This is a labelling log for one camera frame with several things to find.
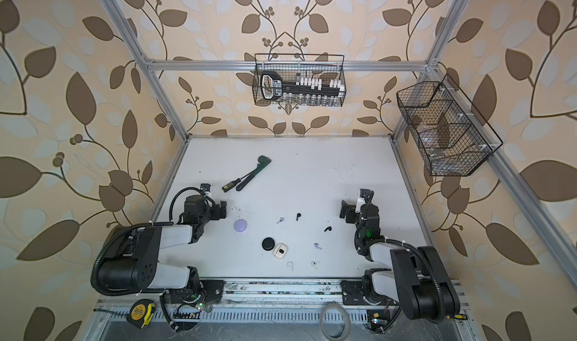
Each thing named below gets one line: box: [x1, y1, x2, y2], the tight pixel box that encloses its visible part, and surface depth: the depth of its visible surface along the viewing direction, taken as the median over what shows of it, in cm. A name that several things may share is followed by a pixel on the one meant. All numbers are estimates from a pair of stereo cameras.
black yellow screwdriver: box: [221, 174, 248, 194], surface depth 102 cm
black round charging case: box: [261, 237, 275, 251], surface depth 86 cm
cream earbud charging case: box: [272, 242, 289, 260], surface depth 84 cm
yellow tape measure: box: [126, 298, 156, 329], surface depth 70 cm
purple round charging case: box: [234, 218, 248, 233], surface depth 91 cm
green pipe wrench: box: [235, 155, 272, 191], surface depth 110 cm
